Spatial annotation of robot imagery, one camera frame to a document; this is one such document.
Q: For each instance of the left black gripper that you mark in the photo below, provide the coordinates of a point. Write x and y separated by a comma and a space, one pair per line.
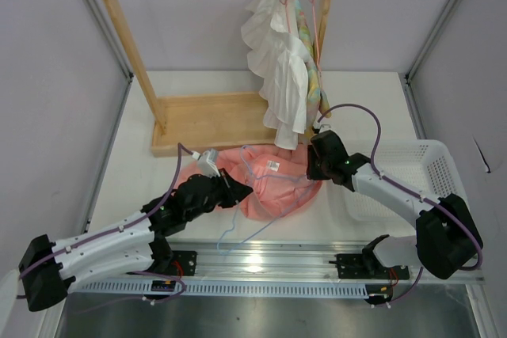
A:
234, 191

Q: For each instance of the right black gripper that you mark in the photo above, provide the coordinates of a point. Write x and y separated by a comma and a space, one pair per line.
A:
311, 172

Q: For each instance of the pink pleated skirt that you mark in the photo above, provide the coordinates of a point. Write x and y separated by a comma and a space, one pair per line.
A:
273, 191

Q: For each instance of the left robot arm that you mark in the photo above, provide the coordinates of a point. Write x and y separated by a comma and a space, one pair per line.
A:
51, 270

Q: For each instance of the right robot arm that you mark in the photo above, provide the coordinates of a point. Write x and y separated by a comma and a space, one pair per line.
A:
445, 238

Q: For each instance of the pastel floral garment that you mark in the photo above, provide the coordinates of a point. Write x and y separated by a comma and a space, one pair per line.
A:
317, 101

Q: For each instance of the wooden clothes rack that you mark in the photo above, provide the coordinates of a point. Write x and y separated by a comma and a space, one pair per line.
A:
221, 120

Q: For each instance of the white plastic basket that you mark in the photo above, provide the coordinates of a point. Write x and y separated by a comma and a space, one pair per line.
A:
425, 165

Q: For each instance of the white ruffled garment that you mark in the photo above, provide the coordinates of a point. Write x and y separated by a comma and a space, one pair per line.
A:
279, 57

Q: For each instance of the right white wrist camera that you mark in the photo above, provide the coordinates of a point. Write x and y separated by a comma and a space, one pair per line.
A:
320, 128

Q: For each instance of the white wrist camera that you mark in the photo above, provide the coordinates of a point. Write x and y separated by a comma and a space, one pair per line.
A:
206, 162
320, 128

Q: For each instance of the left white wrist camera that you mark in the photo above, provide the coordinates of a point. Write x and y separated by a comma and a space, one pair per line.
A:
206, 162

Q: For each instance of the aluminium mounting rail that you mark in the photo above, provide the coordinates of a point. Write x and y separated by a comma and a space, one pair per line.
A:
267, 261

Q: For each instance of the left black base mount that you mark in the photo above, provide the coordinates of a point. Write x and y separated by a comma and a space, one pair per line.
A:
182, 263

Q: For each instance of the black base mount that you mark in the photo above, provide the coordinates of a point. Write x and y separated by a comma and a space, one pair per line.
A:
359, 266
182, 263

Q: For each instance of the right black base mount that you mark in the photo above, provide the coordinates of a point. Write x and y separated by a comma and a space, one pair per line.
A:
359, 266

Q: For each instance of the slotted cable duct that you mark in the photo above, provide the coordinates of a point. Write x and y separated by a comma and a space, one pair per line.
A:
231, 288

